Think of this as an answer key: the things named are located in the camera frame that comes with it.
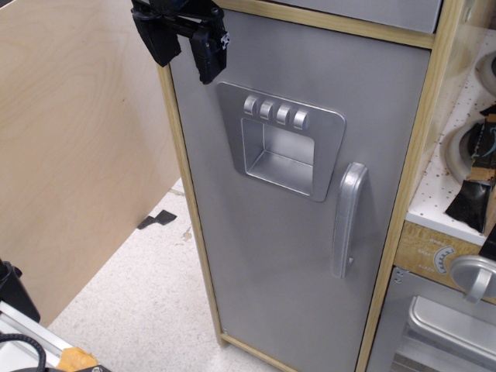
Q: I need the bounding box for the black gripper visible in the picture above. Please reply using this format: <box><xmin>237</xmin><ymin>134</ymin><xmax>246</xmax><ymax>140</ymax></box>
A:
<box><xmin>131</xmin><ymin>1</ymin><xmax>230</xmax><ymax>84</ymax></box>

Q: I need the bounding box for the silver fridge door handle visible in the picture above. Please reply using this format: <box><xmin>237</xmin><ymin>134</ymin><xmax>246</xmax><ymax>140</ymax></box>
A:
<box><xmin>330</xmin><ymin>162</ymin><xmax>368</xmax><ymax>279</ymax></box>

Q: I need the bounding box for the plywood board panel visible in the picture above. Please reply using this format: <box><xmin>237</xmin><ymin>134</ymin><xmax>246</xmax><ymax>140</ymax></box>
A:
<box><xmin>1</xmin><ymin>1</ymin><xmax>179</xmax><ymax>326</ymax></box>

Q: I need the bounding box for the silver ice dispenser panel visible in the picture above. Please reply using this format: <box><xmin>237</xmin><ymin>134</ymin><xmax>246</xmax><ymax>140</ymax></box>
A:
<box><xmin>215</xmin><ymin>82</ymin><xmax>346</xmax><ymax>202</ymax></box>

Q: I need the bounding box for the black tape piece on floor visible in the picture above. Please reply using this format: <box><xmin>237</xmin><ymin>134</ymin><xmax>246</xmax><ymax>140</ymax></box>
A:
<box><xmin>137</xmin><ymin>210</ymin><xmax>177</xmax><ymax>230</ymax></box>

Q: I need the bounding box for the silver freezer door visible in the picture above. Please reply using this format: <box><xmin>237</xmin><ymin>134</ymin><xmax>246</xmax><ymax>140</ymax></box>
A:
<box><xmin>279</xmin><ymin>0</ymin><xmax>443</xmax><ymax>33</ymax></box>

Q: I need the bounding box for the white speckled sink counter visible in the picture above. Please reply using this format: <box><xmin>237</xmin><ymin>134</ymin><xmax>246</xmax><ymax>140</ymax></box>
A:
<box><xmin>406</xmin><ymin>29</ymin><xmax>495</xmax><ymax>246</ymax></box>

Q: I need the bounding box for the black box at left edge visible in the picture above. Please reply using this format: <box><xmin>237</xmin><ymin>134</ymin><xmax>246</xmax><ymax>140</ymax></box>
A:
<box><xmin>1</xmin><ymin>260</ymin><xmax>40</xmax><ymax>322</ymax></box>

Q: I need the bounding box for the orange tape patch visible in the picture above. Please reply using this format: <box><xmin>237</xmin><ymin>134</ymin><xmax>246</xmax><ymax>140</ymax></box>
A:
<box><xmin>57</xmin><ymin>347</ymin><xmax>99</xmax><ymax>371</ymax></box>

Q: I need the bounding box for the silver oven door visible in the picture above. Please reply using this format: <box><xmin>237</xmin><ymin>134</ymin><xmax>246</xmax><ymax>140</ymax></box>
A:
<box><xmin>367</xmin><ymin>267</ymin><xmax>495</xmax><ymax>371</ymax></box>

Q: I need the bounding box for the silver oven knob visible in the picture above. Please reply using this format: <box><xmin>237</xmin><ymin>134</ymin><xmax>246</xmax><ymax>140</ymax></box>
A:
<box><xmin>449</xmin><ymin>255</ymin><xmax>495</xmax><ymax>304</ymax></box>

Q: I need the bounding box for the wooden toy kitchen frame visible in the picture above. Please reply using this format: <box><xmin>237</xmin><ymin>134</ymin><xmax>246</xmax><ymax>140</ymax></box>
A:
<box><xmin>161</xmin><ymin>1</ymin><xmax>495</xmax><ymax>371</ymax></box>

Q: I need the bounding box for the aluminium extrusion rail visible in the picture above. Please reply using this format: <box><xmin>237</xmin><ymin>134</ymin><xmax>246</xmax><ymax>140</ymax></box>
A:
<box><xmin>0</xmin><ymin>301</ymin><xmax>74</xmax><ymax>369</ymax></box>

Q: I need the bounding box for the black braided cable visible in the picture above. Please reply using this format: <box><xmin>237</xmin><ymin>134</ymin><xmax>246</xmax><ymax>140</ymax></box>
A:
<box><xmin>0</xmin><ymin>332</ymin><xmax>47</xmax><ymax>372</ymax></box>

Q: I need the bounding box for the silver oven door handle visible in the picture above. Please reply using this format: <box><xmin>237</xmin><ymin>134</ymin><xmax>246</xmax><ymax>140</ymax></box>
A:
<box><xmin>408</xmin><ymin>296</ymin><xmax>495</xmax><ymax>360</ymax></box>

